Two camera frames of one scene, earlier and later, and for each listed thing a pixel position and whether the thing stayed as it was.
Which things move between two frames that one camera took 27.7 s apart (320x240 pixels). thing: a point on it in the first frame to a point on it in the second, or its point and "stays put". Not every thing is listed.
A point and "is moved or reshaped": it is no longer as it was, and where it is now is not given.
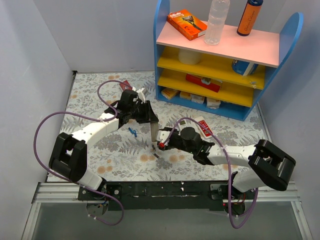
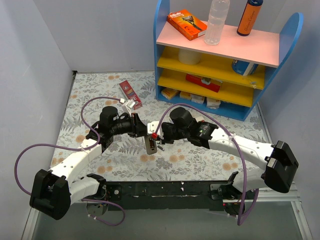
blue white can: [243, 68] stays put
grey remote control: [154, 131] is moved or reshaped
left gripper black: [146, 114] to [136, 125]
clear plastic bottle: [217, 15] stays put
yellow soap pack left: [169, 93] stays put
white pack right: [213, 104] stays put
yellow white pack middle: [196, 98] stays put
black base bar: [209, 195] stays put
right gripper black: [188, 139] to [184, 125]
